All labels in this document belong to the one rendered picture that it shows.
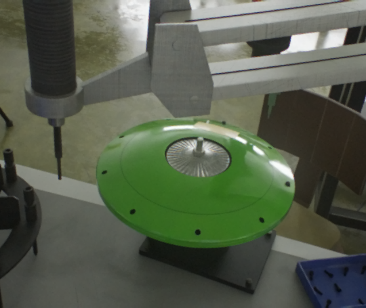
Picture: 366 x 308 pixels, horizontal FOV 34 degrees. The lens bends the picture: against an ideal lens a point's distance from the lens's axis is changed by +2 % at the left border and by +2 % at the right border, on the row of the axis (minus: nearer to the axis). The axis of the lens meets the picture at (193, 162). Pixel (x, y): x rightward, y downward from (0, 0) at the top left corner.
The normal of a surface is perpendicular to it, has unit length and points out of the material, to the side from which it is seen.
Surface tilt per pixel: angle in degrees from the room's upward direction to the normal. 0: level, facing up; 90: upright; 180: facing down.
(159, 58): 90
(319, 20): 90
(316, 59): 9
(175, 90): 90
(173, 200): 17
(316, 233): 0
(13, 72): 0
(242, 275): 0
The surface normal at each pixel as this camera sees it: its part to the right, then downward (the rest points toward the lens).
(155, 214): -0.10, -0.52
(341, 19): 0.14, 0.61
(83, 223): 0.09, -0.80
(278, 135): -0.39, 0.52
